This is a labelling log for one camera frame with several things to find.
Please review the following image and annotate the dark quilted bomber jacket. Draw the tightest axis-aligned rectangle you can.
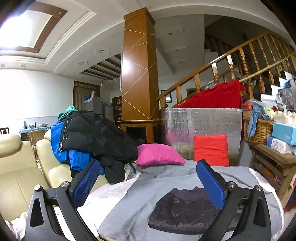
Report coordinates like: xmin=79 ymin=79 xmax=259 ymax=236
xmin=148 ymin=187 xmax=220 ymax=235

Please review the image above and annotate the cream leather sofa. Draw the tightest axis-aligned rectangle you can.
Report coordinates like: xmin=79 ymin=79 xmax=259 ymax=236
xmin=0 ymin=128 xmax=110 ymax=223

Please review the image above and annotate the wooden side table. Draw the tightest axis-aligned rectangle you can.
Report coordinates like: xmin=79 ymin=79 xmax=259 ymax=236
xmin=248 ymin=142 xmax=295 ymax=206

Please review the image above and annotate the blue jacket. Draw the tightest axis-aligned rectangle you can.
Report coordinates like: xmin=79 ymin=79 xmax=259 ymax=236
xmin=51 ymin=117 xmax=103 ymax=178

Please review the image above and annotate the red-orange pillow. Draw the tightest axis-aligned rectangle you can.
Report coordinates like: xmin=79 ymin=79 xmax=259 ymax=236
xmin=193 ymin=135 xmax=229 ymax=167

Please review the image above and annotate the white patterned tissue box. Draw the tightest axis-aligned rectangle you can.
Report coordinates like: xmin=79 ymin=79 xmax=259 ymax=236
xmin=267 ymin=136 xmax=295 ymax=155

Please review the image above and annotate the clear plastic bag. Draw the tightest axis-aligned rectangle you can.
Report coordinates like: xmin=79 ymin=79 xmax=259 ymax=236
xmin=124 ymin=163 xmax=137 ymax=181

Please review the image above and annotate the black puffer coat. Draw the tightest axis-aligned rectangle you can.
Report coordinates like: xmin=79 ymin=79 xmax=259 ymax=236
xmin=51 ymin=111 xmax=144 ymax=184

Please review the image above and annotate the wicker basket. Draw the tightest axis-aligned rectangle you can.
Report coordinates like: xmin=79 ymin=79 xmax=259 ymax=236
xmin=243 ymin=117 xmax=273 ymax=145

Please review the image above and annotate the light blue cardboard box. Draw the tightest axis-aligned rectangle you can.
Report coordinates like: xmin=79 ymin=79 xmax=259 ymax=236
xmin=272 ymin=123 xmax=296 ymax=146

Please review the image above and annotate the light blue cloth in basket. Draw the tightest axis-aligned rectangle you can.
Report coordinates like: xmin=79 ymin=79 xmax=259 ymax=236
xmin=247 ymin=105 xmax=272 ymax=138

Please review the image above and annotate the teal garment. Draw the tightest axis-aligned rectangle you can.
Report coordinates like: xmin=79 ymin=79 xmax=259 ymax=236
xmin=57 ymin=106 xmax=77 ymax=121

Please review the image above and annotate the silver foil insulation panel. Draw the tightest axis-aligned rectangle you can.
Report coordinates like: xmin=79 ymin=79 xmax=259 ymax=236
xmin=161 ymin=108 xmax=242 ymax=166

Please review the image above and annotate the magenta pillow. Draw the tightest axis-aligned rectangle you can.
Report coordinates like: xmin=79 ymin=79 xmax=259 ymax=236
xmin=136 ymin=144 xmax=186 ymax=166

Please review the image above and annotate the grey refrigerator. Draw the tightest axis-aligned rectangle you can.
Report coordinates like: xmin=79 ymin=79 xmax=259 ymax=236
xmin=84 ymin=97 xmax=103 ymax=114

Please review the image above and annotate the red blanket on railing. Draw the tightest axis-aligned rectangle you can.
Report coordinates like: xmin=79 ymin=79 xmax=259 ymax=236
xmin=175 ymin=79 xmax=246 ymax=108

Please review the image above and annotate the wooden pillar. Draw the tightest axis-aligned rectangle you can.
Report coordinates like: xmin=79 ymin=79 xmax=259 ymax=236
xmin=119 ymin=8 xmax=160 ymax=143

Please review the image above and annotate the framed picture on wall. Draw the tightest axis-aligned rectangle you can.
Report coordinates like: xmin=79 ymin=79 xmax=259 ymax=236
xmin=161 ymin=90 xmax=172 ymax=103

